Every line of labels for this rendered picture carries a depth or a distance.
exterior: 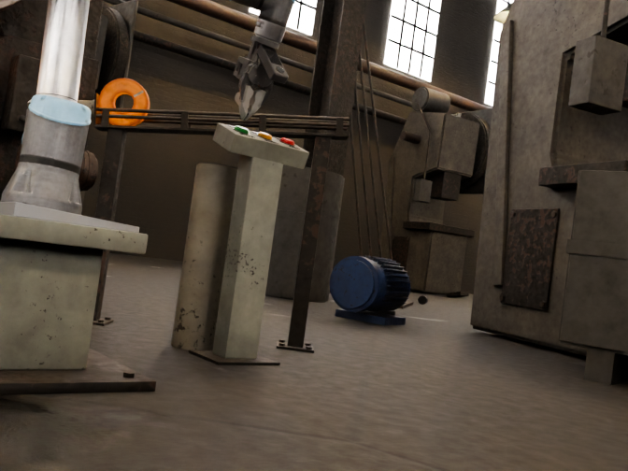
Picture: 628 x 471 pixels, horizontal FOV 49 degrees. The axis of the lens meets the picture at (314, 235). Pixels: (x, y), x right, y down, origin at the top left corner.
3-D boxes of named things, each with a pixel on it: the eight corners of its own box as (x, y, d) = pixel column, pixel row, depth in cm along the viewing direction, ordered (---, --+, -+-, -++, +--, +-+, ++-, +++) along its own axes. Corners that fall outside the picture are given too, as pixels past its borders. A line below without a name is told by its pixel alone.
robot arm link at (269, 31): (291, 30, 173) (264, 20, 168) (285, 48, 174) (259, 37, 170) (277, 25, 179) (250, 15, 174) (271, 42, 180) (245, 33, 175)
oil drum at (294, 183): (228, 288, 480) (246, 163, 483) (295, 293, 517) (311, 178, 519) (276, 299, 433) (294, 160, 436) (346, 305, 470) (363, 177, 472)
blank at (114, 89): (116, 136, 220) (113, 135, 217) (92, 94, 220) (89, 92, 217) (158, 113, 221) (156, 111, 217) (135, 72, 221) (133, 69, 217)
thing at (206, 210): (164, 343, 193) (189, 162, 195) (201, 344, 200) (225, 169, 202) (182, 350, 184) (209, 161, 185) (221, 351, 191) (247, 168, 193)
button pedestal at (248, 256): (179, 352, 181) (211, 123, 183) (255, 354, 196) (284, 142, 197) (208, 364, 168) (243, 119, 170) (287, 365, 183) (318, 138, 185)
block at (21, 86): (-2, 131, 217) (9, 57, 218) (24, 136, 222) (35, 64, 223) (7, 129, 209) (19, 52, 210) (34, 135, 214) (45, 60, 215)
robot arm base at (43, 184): (88, 217, 133) (97, 167, 134) (6, 201, 125) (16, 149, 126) (71, 219, 146) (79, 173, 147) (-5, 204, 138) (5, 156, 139)
